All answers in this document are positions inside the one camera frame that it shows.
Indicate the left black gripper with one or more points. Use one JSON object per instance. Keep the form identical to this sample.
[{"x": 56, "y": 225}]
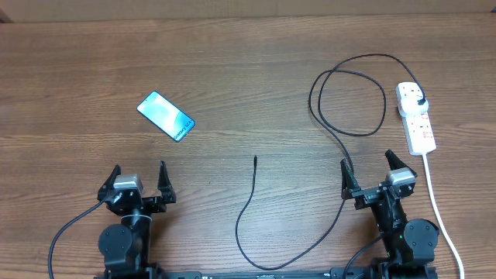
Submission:
[{"x": 159, "y": 204}]

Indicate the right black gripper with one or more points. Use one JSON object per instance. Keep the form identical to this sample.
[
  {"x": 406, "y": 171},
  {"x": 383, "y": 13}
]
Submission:
[{"x": 349, "y": 189}]

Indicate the Samsung Galaxy smartphone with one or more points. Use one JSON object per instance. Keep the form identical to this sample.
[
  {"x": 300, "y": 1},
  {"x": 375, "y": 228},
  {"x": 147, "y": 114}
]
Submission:
[{"x": 166, "y": 116}]

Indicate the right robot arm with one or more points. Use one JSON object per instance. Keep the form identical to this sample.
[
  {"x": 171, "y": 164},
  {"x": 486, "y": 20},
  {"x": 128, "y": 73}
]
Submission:
[{"x": 409, "y": 244}]

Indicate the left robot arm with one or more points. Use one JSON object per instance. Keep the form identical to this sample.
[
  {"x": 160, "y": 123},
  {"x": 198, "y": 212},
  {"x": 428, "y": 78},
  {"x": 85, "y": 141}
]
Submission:
[{"x": 126, "y": 246}]

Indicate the white charger plug adapter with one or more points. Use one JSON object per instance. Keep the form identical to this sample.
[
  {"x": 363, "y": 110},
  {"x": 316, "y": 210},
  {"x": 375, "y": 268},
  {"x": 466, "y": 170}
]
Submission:
[{"x": 409, "y": 106}]

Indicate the white power strip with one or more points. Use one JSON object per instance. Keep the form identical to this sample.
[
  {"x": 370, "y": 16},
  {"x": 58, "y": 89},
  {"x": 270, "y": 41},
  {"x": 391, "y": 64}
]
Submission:
[{"x": 418, "y": 129}]

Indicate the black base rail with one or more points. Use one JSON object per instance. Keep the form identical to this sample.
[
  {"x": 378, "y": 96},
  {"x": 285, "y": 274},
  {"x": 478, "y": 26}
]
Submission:
[{"x": 263, "y": 275}]

